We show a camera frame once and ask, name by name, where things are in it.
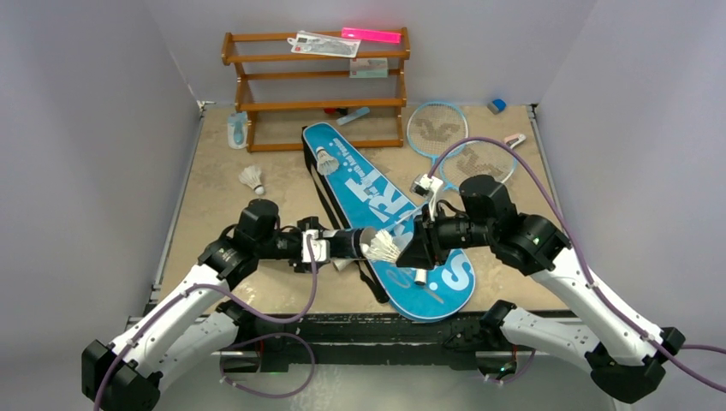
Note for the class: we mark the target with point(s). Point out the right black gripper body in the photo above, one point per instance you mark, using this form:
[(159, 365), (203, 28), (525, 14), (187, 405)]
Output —
[(425, 239)]

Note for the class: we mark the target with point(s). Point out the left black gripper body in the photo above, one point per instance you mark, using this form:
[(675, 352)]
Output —
[(288, 239)]

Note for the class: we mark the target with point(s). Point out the black shuttlecock tube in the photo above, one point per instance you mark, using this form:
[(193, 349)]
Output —
[(347, 243)]

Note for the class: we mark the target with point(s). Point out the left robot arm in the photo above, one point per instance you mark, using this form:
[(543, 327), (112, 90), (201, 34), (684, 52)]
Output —
[(201, 315)]

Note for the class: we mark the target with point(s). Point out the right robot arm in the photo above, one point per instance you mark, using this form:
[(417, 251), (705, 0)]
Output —
[(623, 353)]

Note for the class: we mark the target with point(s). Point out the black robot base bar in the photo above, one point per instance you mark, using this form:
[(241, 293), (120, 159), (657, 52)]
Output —
[(458, 342)]

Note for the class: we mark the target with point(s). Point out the far blue badminton racket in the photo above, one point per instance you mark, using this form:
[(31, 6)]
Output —
[(432, 129)]

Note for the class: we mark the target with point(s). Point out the blue racket bag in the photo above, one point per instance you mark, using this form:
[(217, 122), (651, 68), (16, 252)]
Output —
[(358, 195)]

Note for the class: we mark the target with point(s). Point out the pink and white clip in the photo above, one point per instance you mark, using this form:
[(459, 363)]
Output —
[(514, 140)]

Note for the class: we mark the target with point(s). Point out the light blue packaged tool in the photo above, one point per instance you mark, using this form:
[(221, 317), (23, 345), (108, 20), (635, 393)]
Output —
[(237, 130)]

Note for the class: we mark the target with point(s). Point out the red and black small object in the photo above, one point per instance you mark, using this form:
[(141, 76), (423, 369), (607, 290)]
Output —
[(336, 111)]

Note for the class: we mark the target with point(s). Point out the blue and grey eraser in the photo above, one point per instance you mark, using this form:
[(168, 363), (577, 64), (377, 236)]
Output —
[(497, 106)]

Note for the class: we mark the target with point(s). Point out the wooden three-tier shelf rack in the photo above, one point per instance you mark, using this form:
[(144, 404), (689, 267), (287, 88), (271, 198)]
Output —
[(246, 102)]

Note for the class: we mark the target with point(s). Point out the small white box on shelf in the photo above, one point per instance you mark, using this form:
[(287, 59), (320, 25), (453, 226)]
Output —
[(368, 68)]

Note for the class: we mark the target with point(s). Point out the clear packaged item on shelf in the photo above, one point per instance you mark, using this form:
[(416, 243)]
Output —
[(323, 45)]

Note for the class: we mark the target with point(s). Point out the pink fluorescent ruler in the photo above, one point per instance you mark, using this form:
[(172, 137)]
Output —
[(377, 36)]

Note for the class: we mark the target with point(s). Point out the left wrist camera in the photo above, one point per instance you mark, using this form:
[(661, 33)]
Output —
[(315, 248)]

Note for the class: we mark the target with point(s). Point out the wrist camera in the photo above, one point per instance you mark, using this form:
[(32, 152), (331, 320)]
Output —
[(429, 188), (315, 248)]

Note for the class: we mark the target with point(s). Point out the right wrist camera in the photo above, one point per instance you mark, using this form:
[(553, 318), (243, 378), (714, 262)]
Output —
[(429, 188)]

